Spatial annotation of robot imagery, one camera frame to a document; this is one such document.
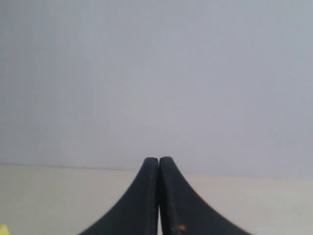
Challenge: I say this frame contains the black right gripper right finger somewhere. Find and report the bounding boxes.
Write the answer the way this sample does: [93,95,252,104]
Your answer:
[159,157,248,235]

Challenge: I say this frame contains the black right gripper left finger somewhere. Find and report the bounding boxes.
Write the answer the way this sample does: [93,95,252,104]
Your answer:
[81,157,158,235]

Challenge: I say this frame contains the yellow cube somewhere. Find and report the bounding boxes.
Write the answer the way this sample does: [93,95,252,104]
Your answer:
[0,224,10,235]

